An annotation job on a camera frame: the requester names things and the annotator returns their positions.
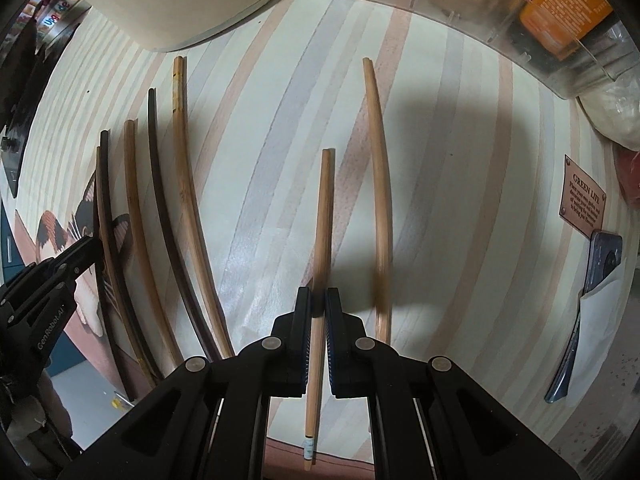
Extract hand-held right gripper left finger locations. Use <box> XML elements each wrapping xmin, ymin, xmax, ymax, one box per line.
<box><xmin>60</xmin><ymin>286</ymin><xmax>312</xmax><ymax>480</ymax></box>

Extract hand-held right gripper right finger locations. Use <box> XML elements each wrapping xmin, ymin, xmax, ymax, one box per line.
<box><xmin>325</xmin><ymin>286</ymin><xmax>581</xmax><ymax>480</ymax></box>

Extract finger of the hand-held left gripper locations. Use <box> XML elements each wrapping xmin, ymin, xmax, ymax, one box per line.
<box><xmin>30</xmin><ymin>234</ymin><xmax>104</xmax><ymax>281</ymax></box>

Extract dark brown wooden chopstick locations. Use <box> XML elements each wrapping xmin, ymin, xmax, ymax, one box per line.
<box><xmin>146</xmin><ymin>88</ymin><xmax>216</xmax><ymax>361</ymax></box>
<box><xmin>99</xmin><ymin>131</ymin><xmax>163</xmax><ymax>382</ymax></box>

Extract medium brown wooden chopstick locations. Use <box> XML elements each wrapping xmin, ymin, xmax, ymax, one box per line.
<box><xmin>123</xmin><ymin>120</ymin><xmax>183</xmax><ymax>368</ymax></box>
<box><xmin>95</xmin><ymin>146</ymin><xmax>137</xmax><ymax>402</ymax></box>

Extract light bamboo chopstick yellow mark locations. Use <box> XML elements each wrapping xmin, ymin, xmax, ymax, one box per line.
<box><xmin>171</xmin><ymin>56</ymin><xmax>236</xmax><ymax>360</ymax></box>

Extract striped tablecloth with cat print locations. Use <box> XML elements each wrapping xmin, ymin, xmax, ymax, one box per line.
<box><xmin>10</xmin><ymin>0</ymin><xmax>632</xmax><ymax>463</ymax></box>

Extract black flat object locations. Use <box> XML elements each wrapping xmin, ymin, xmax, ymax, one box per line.
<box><xmin>0</xmin><ymin>20</ymin><xmax>57</xmax><ymax>199</ymax></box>

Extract colourful packets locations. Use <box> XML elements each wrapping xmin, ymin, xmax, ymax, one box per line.
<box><xmin>20</xmin><ymin>0</ymin><xmax>94</xmax><ymax>41</ymax></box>

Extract white paper sleeve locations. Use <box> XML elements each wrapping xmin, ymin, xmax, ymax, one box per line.
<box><xmin>565</xmin><ymin>259</ymin><xmax>634</xmax><ymax>401</ymax></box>

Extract white round container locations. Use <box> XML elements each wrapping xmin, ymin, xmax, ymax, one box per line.
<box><xmin>55</xmin><ymin>0</ymin><xmax>296</xmax><ymax>54</ymax></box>

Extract dark blue spoon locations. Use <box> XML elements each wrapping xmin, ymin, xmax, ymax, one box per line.
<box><xmin>545</xmin><ymin>230</ymin><xmax>624</xmax><ymax>404</ymax></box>

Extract red object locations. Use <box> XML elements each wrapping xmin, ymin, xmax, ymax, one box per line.
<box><xmin>612</xmin><ymin>147</ymin><xmax>640</xmax><ymax>211</ymax></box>

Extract white plastic bag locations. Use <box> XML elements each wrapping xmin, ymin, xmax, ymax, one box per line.
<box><xmin>577</xmin><ymin>77</ymin><xmax>640</xmax><ymax>152</ymax></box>

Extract orange printed packet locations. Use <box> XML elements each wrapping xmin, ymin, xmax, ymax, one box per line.
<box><xmin>517</xmin><ymin>0</ymin><xmax>616</xmax><ymax>61</ymax></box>

